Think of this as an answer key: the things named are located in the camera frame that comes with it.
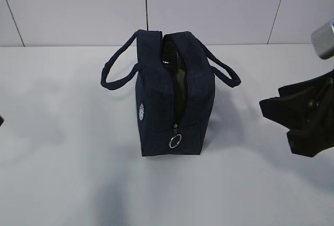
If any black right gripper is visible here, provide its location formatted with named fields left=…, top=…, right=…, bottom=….
left=259, top=71, right=333, bottom=156

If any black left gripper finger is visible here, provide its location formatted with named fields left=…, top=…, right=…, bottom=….
left=0, top=116, right=4, bottom=126

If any green lidded glass container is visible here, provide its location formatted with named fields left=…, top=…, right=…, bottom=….
left=176, top=69, right=185, bottom=99

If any dark blue lunch bag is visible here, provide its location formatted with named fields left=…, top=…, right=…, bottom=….
left=100, top=30, right=241, bottom=157

